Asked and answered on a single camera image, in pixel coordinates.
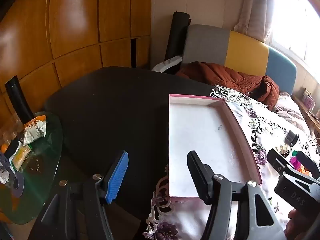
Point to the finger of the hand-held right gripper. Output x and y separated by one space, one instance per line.
276 160
308 163

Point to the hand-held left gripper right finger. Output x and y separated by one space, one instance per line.
200 180

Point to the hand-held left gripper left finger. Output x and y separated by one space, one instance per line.
117 177

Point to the orange toy block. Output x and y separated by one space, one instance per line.
305 170

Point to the magenta toy spool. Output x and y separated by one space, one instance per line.
295 162

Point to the green toy spool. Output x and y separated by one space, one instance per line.
295 153

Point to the black toy piece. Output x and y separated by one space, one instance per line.
291 138

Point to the pink shallow box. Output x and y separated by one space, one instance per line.
200 130

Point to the person's right hand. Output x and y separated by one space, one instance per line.
296 222

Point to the white floral tablecloth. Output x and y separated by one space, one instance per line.
262 130

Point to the wooden bedside desk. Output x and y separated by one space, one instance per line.
312 117

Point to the pale pink duvet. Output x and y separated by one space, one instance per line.
290 107

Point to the green glass side table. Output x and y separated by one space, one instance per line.
42 160

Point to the orange white snack bag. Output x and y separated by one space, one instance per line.
33 130

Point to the yellow snack packet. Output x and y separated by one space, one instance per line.
21 155

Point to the purple disc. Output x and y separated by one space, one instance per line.
17 188

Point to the rust brown quilt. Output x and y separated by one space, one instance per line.
220 75

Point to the grey yellow blue headboard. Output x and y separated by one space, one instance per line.
247 47

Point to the black tube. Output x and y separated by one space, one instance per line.
18 100

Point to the window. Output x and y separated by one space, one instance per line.
292 30

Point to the black rolled mat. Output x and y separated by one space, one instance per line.
176 35

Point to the pale patterned curtain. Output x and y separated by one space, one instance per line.
257 5

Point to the wooden wardrobe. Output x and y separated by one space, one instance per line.
75 17

